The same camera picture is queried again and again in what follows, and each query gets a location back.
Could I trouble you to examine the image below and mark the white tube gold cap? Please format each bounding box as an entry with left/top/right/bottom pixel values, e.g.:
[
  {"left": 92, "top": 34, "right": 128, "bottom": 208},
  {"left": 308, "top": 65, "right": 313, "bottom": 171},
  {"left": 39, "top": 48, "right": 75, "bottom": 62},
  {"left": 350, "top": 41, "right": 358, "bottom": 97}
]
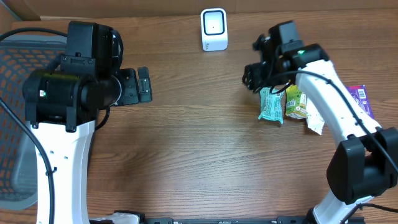
[{"left": 306, "top": 98, "right": 325, "bottom": 135}]

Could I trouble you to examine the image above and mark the white barcode scanner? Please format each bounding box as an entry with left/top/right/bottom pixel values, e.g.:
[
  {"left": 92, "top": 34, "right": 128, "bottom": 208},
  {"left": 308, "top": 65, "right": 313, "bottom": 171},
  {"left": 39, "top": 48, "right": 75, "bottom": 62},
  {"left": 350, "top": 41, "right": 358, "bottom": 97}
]
[{"left": 200, "top": 7, "right": 228, "bottom": 52}]

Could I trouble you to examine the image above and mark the grey plastic basket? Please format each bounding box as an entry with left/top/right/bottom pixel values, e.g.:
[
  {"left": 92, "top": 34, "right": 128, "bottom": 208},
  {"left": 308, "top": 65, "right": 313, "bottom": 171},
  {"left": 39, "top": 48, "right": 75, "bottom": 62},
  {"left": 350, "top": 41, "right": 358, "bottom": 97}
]
[{"left": 1, "top": 35, "right": 67, "bottom": 210}]

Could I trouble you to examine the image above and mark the green juice carton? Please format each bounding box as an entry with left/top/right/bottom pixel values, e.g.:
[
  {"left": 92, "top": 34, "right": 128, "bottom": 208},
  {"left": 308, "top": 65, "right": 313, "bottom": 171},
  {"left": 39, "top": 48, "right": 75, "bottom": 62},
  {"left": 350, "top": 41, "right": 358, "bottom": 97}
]
[{"left": 285, "top": 85, "right": 307, "bottom": 119}]

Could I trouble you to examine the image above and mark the purple red pad package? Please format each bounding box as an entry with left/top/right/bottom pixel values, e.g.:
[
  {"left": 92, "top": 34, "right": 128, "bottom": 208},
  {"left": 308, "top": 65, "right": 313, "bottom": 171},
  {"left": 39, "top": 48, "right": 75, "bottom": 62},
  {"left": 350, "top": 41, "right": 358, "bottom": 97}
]
[{"left": 346, "top": 85, "right": 374, "bottom": 119}]

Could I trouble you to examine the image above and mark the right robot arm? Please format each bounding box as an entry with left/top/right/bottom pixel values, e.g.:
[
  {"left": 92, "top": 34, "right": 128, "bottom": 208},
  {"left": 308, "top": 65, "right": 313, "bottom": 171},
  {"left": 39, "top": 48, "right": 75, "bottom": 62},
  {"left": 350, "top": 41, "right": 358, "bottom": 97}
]
[{"left": 242, "top": 21, "right": 397, "bottom": 223}]

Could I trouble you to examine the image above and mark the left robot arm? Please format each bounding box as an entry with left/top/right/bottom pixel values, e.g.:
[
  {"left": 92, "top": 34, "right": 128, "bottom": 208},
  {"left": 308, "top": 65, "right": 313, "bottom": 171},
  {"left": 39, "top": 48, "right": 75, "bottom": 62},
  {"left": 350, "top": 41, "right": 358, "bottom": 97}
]
[{"left": 22, "top": 21, "right": 152, "bottom": 223}]

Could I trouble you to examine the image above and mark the teal wet wipes pack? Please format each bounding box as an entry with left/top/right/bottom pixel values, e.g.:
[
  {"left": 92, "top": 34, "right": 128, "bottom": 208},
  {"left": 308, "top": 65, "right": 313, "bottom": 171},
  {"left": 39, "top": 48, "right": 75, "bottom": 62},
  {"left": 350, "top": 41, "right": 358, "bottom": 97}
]
[{"left": 258, "top": 87, "right": 284, "bottom": 124}]

